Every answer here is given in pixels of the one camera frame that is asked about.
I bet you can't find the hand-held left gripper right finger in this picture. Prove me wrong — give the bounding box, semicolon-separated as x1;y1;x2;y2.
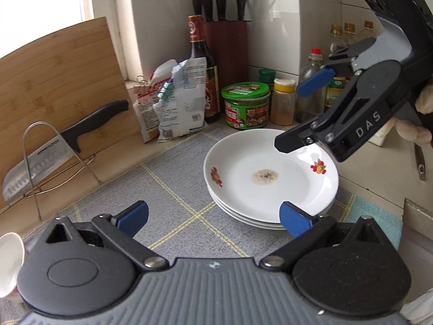
259;201;386;272

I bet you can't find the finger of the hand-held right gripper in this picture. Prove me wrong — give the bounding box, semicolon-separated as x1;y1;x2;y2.
297;37;378;98
275;69;371;154

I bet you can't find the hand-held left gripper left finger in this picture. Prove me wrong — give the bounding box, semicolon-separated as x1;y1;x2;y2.
44;200;170;272

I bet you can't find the white flower-print plate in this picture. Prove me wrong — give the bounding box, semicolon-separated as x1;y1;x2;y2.
203;129;339;220

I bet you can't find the plain white bowl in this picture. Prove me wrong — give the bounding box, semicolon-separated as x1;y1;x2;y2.
0;232;25;298

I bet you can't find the person's right hand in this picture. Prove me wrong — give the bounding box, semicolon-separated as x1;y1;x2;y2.
394;84;433;148

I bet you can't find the red-capped glass bottle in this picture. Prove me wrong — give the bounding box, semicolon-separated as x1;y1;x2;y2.
298;48;327;122

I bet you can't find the yellow-capped spice jar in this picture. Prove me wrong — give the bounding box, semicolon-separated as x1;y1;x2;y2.
271;78;296;126

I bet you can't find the grey checked mat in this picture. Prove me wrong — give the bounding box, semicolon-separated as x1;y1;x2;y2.
0;128;359;325

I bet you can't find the small green-capped bottle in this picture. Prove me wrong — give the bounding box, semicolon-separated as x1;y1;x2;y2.
259;69;276;87

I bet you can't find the white plastic lidded box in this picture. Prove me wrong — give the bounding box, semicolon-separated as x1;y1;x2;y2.
367;122;396;148

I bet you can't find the green-lidded sauce jar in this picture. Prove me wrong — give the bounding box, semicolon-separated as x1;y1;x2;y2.
221;81;271;131

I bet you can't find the clear yellow-capped bottle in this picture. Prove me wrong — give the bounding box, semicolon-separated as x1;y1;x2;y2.
357;21;376;41

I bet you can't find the red-label sauce bottle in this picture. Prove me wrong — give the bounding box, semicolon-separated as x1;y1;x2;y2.
342;22;357;46

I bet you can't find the teal cloth mat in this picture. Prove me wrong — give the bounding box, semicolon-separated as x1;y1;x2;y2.
333;194;404;254

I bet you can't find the metal spatula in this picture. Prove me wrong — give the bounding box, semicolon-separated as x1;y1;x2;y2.
414;142;427;181

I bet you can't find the dark soy sauce bottle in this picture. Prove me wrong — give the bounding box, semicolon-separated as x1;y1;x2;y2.
187;15;221;124

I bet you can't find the dark red knife block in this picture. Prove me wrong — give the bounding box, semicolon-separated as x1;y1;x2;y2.
203;20;250;89

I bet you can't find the orange and white bag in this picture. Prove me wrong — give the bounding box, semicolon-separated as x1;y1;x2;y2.
133;59;176;144

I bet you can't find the white and blue bag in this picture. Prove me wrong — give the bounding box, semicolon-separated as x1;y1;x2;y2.
152;57;208;143

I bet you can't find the cardboard box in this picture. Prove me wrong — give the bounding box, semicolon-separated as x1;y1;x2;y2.
401;198;433;244

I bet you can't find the gold binder clip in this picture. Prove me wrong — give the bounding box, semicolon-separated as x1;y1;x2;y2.
133;75;151;93

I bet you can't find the green binder clip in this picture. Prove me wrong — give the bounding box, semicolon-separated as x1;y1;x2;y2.
158;81;174;100

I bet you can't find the person's white clothing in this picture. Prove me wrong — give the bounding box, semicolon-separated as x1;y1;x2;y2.
401;291;433;325

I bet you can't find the bamboo cutting board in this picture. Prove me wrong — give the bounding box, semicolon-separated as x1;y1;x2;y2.
0;16;143;210

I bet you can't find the metal wire rack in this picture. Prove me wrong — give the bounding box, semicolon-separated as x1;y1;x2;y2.
22;122;102;220

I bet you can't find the black-handled cleaver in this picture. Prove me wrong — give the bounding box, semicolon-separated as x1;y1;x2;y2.
3;100;130;201

